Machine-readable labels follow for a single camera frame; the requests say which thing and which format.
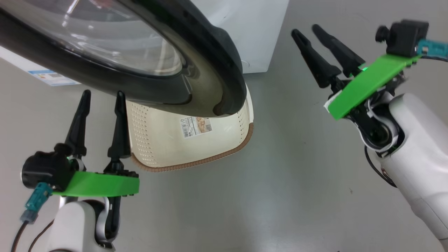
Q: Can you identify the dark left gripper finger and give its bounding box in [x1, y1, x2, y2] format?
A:
[104, 91, 132, 173]
[64, 90, 92, 157]

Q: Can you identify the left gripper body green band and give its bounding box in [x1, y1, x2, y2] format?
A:
[52, 170, 140, 197]

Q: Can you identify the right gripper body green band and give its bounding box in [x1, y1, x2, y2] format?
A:
[324, 55, 421, 121]

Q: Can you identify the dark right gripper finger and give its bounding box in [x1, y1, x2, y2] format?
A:
[291, 29, 345, 93]
[311, 24, 366, 78]

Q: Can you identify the black-rimmed glass washer door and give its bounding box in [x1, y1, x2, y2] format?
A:
[0, 0, 247, 118]

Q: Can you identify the cream perforated basket brown rim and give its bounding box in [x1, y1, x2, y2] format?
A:
[125, 84, 254, 173]

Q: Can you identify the white front-load washing machine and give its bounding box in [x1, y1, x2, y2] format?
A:
[0, 0, 290, 86]

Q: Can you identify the printed label sticker in basket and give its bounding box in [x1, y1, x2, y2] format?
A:
[180, 116, 213, 139]

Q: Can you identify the blue white energy label sticker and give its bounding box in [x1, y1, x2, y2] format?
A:
[28, 69, 81, 86]

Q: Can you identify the left cable with teal connector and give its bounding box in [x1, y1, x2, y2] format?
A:
[10, 182, 53, 252]

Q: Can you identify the cable with teal connector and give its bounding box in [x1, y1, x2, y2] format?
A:
[416, 38, 448, 63]
[10, 182, 53, 252]

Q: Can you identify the right cable with teal connector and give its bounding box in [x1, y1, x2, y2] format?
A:
[416, 38, 448, 63]

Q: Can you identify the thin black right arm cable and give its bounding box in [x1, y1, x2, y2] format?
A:
[364, 145, 398, 188]

